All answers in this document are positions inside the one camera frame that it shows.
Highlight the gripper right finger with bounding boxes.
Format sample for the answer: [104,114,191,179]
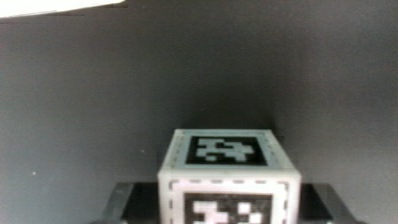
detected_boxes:
[301,183,368,224]

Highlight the white tag sheet plate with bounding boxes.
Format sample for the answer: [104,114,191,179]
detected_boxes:
[0,0,127,18]

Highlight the white tagged cube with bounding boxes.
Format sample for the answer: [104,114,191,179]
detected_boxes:
[159,129,303,224]

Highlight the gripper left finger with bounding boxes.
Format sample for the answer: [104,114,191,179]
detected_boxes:
[90,182,136,224]

